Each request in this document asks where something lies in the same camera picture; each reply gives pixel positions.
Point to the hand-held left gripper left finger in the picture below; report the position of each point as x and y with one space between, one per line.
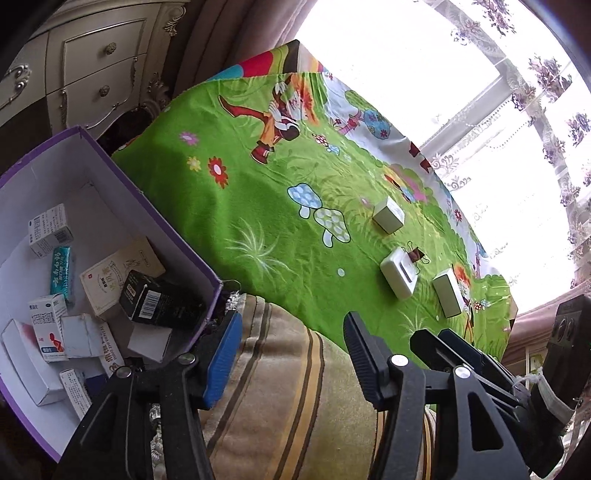
224 360

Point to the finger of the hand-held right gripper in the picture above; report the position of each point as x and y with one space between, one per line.
489 369
429 350

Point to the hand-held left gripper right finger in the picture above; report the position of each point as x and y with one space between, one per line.
364 360

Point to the white square box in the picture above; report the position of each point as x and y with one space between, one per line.
147 344

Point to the black product box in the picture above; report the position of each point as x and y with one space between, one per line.
152 302

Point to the dark blue small object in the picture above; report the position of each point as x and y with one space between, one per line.
97 383

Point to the purple cardboard box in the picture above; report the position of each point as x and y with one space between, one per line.
92 184

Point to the white box with fine print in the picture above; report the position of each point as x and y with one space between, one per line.
448 293

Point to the striped cushion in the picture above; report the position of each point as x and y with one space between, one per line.
277 406

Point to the white red-lettered medicine box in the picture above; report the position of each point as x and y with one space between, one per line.
399 272

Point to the brown binder clip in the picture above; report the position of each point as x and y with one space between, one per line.
418 254

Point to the cream printed box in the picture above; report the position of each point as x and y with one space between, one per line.
115 281

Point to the small white cube box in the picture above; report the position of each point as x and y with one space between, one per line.
388 214

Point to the plain white box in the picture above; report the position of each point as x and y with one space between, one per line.
83 334

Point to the green cartoon printed blanket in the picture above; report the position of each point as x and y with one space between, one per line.
277 221

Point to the white small-print box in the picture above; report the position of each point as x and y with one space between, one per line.
74 392

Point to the white blue red medicine box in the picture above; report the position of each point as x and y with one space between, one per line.
48 330

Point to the teal packet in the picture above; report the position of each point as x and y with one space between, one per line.
62 277

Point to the white box with red patch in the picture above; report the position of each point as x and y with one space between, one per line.
27 369

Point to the window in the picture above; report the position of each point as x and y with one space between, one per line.
415 69

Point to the white lace curtain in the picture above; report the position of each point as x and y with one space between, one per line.
549 78

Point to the cream ornate dresser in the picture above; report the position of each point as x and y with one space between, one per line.
83 69

